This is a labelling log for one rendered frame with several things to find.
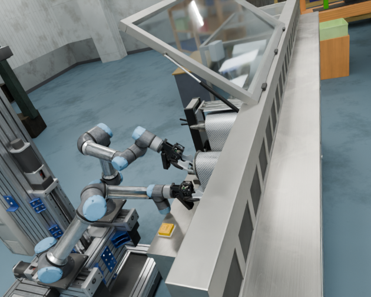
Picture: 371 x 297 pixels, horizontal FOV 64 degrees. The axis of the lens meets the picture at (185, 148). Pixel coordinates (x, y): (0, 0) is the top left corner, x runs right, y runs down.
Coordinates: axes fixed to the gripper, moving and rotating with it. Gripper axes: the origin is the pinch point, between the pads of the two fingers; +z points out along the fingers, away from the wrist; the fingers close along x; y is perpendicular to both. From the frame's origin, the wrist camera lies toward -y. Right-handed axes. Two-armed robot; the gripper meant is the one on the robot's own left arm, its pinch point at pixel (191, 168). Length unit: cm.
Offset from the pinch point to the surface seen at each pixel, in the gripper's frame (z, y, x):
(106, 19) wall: -478, -378, 823
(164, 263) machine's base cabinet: 13, -41, -31
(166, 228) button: 5.8, -35.1, -15.7
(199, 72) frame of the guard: -17, 59, -19
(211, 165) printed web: 7.0, 12.8, -4.5
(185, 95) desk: -59, -178, 342
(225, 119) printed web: 2.0, 23.0, 21.1
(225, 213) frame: 7, 61, -71
